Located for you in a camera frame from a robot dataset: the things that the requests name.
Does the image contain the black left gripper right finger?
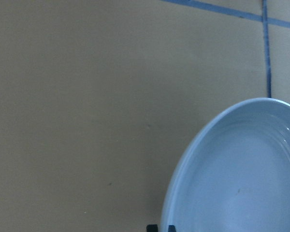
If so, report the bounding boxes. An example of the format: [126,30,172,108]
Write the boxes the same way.
[168,225,176,232]

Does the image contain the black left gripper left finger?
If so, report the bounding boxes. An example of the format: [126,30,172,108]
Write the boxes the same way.
[146,224,159,232]

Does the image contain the blue ceramic plate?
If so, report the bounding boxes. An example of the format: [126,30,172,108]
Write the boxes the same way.
[160,98,290,232]

